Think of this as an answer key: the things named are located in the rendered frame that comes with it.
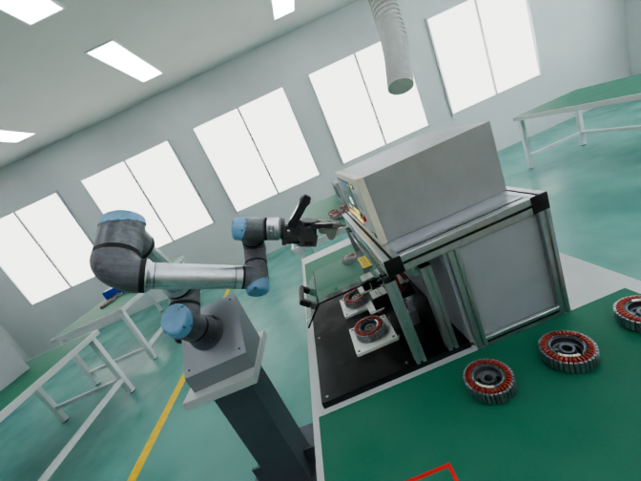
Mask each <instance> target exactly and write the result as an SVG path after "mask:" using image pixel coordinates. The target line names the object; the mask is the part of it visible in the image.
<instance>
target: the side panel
mask: <svg viewBox="0 0 641 481"><path fill-rule="evenodd" d="M446 256H447V259H448V262H449V265H450V268H451V271H452V274H453V277H454V280H455V283H456V285H457V288H458V291H459V295H460V298H461V301H462V304H463V307H464V310H465V314H466V317H467V320H468V323H469V326H470V329H471V332H472V335H473V339H474V343H473V344H474V345H476V346H477V348H478V349H481V348H483V346H484V347H486V346H488V345H492V344H494V343H496V342H499V341H501V340H503V339H505V338H507V337H510V336H512V335H514V334H517V333H519V332H521V331H524V330H526V329H528V328H531V327H533V326H536V325H537V324H541V323H543V322H545V321H548V320H550V319H552V318H555V317H557V316H560V315H562V314H564V313H565V311H566V312H569V311H570V306H569V297H568V292H567V288H566V284H565V279H564V274H563V269H562V264H561V260H560V255H559V250H558V245H557V240H556V236H555V231H554V226H553V221H552V216H551V212H550V208H549V209H546V210H544V211H542V212H540V213H537V214H535V215H532V216H530V217H528V218H525V219H523V220H519V221H517V222H515V223H513V224H511V225H509V226H507V227H504V228H502V229H500V230H497V231H495V232H493V233H491V234H488V235H486V236H484V237H481V238H479V239H477V240H474V241H472V242H470V243H467V244H465V245H463V246H461V247H458V248H456V249H454V250H451V251H449V252H447V253H446Z"/></svg>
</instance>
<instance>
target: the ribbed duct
mask: <svg viewBox="0 0 641 481"><path fill-rule="evenodd" d="M368 3H369V6H370V8H371V11H372V15H373V17H374V21H375V24H376V28H377V30H378V34H379V37H380V40H381V44H382V49H383V57H384V64H385V72H386V82H387V90H388V92H389V93H390V94H393V95H399V94H405V93H407V92H408V91H410V90H411V89H412V88H413V86H414V79H413V72H412V64H411V55H410V48H409V40H408V36H407V34H406V30H405V26H404V24H403V18H402V15H401V13H400V9H399V5H398V3H397V0H368Z"/></svg>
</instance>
